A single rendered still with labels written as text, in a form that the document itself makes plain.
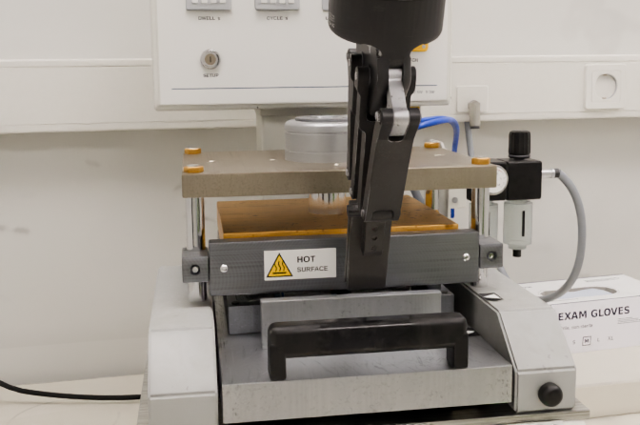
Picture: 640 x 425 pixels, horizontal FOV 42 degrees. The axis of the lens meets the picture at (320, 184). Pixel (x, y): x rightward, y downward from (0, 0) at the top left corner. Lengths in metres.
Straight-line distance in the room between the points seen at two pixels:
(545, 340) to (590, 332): 0.55
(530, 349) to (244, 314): 0.24
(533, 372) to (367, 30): 0.30
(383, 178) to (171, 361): 0.21
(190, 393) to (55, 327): 0.68
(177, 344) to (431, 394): 0.19
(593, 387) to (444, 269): 0.45
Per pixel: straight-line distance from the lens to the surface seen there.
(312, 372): 0.63
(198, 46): 0.90
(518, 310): 0.70
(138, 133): 1.22
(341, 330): 0.61
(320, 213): 0.77
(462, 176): 0.72
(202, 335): 0.64
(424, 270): 0.71
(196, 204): 0.70
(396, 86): 0.52
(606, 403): 1.15
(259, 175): 0.69
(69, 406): 1.19
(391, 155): 0.53
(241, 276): 0.69
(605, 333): 1.25
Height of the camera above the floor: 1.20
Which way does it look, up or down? 8 degrees down
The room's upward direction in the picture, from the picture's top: 1 degrees counter-clockwise
